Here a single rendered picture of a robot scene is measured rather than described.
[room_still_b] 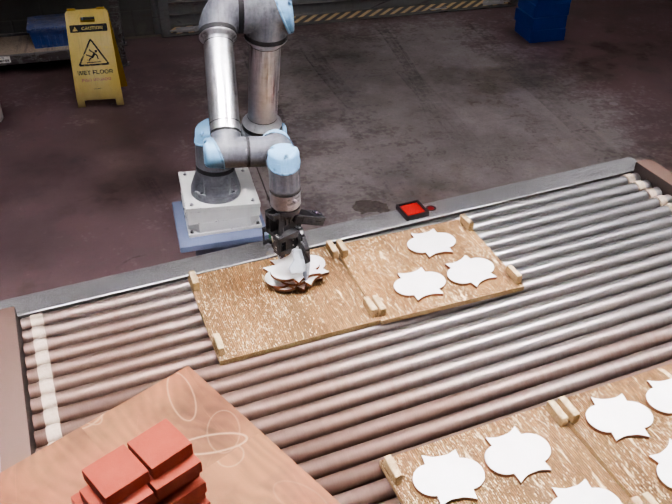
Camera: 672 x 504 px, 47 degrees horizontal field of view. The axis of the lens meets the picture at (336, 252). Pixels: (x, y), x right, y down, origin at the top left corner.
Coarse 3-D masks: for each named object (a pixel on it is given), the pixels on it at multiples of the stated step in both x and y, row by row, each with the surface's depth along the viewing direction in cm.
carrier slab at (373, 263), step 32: (448, 224) 226; (352, 256) 213; (384, 256) 213; (416, 256) 213; (448, 256) 213; (480, 256) 213; (384, 288) 201; (448, 288) 201; (480, 288) 201; (512, 288) 201; (384, 320) 191
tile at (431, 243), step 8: (432, 232) 221; (416, 240) 217; (424, 240) 217; (432, 240) 217; (440, 240) 217; (448, 240) 217; (408, 248) 215; (416, 248) 214; (424, 248) 214; (432, 248) 214; (440, 248) 214; (448, 248) 214; (432, 256) 212
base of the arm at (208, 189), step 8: (232, 168) 228; (200, 176) 227; (208, 176) 226; (216, 176) 226; (224, 176) 227; (232, 176) 229; (192, 184) 231; (200, 184) 228; (208, 184) 227; (216, 184) 227; (224, 184) 228; (232, 184) 231; (192, 192) 231; (200, 192) 230; (208, 192) 228; (216, 192) 228; (224, 192) 228; (232, 192) 231; (240, 192) 235; (200, 200) 230; (208, 200) 229; (216, 200) 229; (224, 200) 229; (232, 200) 231
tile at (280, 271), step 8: (288, 256) 204; (312, 256) 205; (272, 264) 202; (280, 264) 201; (288, 264) 201; (312, 264) 201; (272, 272) 197; (280, 272) 198; (288, 272) 198; (312, 272) 198; (280, 280) 196; (288, 280) 196; (296, 280) 195
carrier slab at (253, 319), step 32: (320, 256) 213; (192, 288) 201; (224, 288) 201; (256, 288) 201; (320, 288) 201; (352, 288) 201; (224, 320) 191; (256, 320) 191; (288, 320) 191; (320, 320) 191; (352, 320) 191; (256, 352) 182
